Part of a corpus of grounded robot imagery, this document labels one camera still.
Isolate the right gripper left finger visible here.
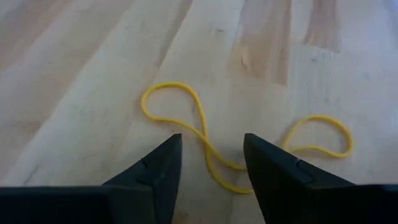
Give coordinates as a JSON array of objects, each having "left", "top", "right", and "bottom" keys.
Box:
[{"left": 0, "top": 133, "right": 183, "bottom": 224}]

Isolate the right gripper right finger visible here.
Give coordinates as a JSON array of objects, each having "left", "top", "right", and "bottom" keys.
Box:
[{"left": 243, "top": 133, "right": 398, "bottom": 224}]

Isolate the yellow rubber band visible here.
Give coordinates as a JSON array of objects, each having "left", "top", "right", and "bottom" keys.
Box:
[{"left": 140, "top": 81, "right": 354, "bottom": 195}]

